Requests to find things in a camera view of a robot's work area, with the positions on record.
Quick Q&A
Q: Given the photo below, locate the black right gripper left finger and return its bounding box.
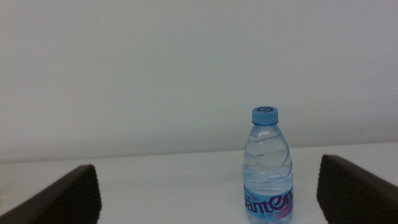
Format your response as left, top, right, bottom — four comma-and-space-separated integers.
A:
0, 164, 103, 224

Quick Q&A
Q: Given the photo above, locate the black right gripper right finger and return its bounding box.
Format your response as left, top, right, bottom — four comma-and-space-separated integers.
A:
316, 154, 398, 224

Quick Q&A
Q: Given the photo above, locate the clear water bottle blue cap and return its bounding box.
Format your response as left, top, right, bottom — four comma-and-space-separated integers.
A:
242, 106, 294, 224

